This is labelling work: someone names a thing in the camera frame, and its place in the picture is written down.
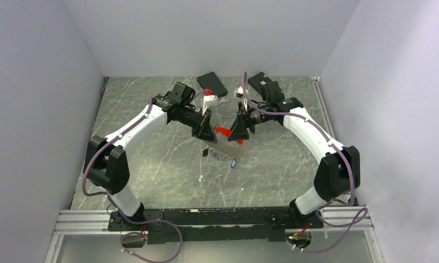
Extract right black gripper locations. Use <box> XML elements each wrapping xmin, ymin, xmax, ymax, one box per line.
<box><xmin>227</xmin><ymin>102</ymin><xmax>271</xmax><ymax>142</ymax></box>

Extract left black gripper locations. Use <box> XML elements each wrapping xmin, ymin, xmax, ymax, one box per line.
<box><xmin>179</xmin><ymin>105</ymin><xmax>218</xmax><ymax>144</ymax></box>

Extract grey key holder red handle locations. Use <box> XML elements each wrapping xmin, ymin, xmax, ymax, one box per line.
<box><xmin>203</xmin><ymin>126</ymin><xmax>244</xmax><ymax>161</ymax></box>

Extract blue key tag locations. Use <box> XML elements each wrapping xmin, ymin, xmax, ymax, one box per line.
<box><xmin>230</xmin><ymin>158</ymin><xmax>238</xmax><ymax>169</ymax></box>

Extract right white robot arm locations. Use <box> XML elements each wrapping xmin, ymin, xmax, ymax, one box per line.
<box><xmin>228</xmin><ymin>98</ymin><xmax>361</xmax><ymax>227</ymax></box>

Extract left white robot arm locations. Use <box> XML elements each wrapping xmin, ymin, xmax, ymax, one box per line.
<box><xmin>82</xmin><ymin>95</ymin><xmax>217</xmax><ymax>230</ymax></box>

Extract silver open-end wrench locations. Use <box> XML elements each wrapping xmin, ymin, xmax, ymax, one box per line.
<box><xmin>218</xmin><ymin>96</ymin><xmax>231</xmax><ymax>105</ymax></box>

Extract black box left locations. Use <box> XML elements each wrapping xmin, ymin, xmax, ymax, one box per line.
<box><xmin>197</xmin><ymin>72</ymin><xmax>228</xmax><ymax>98</ymax></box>

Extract black box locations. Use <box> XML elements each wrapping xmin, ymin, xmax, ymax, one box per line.
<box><xmin>197</xmin><ymin>72</ymin><xmax>228</xmax><ymax>98</ymax></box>
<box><xmin>247</xmin><ymin>71</ymin><xmax>273</xmax><ymax>94</ymax></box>

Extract black box right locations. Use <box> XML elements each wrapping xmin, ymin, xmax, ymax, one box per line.
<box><xmin>247</xmin><ymin>71</ymin><xmax>273</xmax><ymax>94</ymax></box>

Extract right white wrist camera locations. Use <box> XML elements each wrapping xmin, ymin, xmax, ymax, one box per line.
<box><xmin>233</xmin><ymin>86</ymin><xmax>249</xmax><ymax>111</ymax></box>

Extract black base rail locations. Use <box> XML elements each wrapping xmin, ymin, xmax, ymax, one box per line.
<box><xmin>107</xmin><ymin>206</ymin><xmax>323</xmax><ymax>244</ymax></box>

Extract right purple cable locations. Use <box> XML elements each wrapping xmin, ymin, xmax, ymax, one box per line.
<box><xmin>241</xmin><ymin>71</ymin><xmax>369</xmax><ymax>254</ymax></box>

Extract aluminium frame rail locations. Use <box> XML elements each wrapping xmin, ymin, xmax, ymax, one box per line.
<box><xmin>53</xmin><ymin>206</ymin><xmax>372</xmax><ymax>235</ymax></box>

